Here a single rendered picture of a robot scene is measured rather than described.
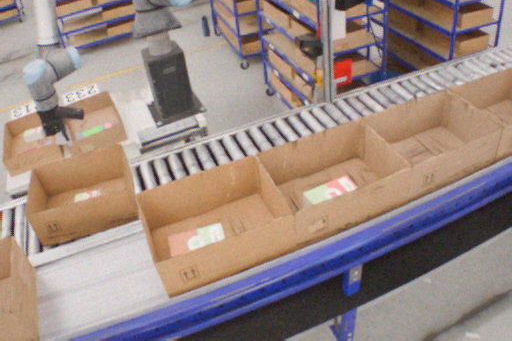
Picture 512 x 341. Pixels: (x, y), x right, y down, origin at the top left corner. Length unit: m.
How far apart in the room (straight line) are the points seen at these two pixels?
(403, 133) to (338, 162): 0.28
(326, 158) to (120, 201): 0.75
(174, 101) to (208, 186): 0.85
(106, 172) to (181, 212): 0.57
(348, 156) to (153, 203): 0.69
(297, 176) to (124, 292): 0.68
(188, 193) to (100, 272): 0.37
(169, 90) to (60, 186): 0.68
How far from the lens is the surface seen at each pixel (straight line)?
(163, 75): 2.11
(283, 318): 1.51
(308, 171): 1.55
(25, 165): 2.23
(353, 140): 1.58
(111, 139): 2.15
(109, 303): 1.35
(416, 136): 1.75
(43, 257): 1.56
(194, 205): 1.45
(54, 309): 1.42
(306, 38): 2.03
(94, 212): 1.68
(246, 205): 1.47
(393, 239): 1.48
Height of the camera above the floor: 1.92
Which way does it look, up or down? 37 degrees down
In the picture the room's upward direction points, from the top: 8 degrees counter-clockwise
